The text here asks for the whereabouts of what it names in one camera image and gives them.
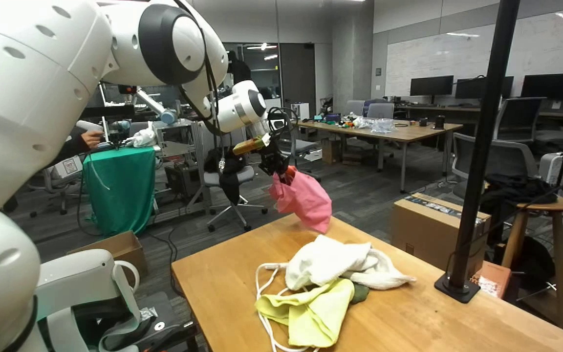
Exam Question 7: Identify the green drape cloth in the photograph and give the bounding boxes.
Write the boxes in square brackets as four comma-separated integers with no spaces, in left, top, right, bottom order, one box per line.
[81,145,159,239]

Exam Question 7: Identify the wooden stool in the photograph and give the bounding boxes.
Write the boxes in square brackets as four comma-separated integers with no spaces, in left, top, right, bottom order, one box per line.
[501,196,563,329]

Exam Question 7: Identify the pink shirt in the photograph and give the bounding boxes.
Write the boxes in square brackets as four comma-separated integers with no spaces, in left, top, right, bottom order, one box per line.
[267,164,333,235]

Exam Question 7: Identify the black garment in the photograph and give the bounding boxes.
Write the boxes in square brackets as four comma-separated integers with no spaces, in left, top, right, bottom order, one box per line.
[476,172,560,227]

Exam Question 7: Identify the black vertical pole with base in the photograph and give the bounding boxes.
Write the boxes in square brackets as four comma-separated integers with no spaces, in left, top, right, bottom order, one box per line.
[431,0,521,303]

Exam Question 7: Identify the wall whiteboard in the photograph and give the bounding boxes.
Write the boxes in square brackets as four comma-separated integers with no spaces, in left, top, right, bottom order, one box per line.
[382,6,563,104]

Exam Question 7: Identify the black bag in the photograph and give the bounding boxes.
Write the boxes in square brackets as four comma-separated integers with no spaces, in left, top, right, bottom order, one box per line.
[202,147,249,198]

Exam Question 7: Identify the white paper sign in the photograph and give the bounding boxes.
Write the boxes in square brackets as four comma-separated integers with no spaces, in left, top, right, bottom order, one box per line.
[52,155,85,184]

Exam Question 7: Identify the grey office chair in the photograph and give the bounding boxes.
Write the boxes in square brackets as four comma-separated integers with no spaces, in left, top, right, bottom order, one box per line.
[451,131,539,198]
[490,96,546,145]

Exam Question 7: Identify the person in dark sleeve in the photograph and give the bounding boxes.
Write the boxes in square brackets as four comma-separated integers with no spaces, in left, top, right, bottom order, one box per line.
[50,127,105,166]

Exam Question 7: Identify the small orange labelled box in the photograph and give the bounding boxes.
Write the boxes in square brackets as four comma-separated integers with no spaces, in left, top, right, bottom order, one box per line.
[472,260,515,301]

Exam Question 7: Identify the cardboard box with printed tape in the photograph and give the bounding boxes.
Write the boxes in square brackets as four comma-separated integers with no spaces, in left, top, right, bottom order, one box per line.
[390,192,494,280]

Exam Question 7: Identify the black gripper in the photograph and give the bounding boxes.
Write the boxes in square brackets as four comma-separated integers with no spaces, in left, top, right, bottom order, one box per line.
[255,137,296,188]

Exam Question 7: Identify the black computer monitor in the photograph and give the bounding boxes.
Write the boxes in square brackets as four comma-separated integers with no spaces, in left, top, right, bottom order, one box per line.
[519,70,563,102]
[408,76,455,102]
[455,76,515,102]

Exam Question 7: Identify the small open cardboard box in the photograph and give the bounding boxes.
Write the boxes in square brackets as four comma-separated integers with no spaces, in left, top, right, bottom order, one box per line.
[73,231,150,282]

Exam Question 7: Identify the white rope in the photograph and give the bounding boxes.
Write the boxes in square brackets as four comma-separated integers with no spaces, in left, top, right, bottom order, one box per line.
[251,260,296,352]

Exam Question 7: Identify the yellow-green cloth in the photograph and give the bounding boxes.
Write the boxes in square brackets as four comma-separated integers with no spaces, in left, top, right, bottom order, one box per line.
[251,276,357,350]

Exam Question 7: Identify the light wooden desk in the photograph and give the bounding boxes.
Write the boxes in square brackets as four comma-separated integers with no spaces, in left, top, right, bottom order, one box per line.
[292,117,464,196]

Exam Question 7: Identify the office chair with white seat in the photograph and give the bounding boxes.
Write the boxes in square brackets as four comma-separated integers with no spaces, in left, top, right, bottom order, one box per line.
[200,164,271,235]

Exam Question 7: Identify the white towel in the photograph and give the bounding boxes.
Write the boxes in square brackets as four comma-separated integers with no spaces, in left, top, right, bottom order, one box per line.
[282,233,415,293]

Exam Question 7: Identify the small dark green cloth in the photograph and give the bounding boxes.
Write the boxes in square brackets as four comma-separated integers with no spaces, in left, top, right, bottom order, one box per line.
[347,280,372,305]

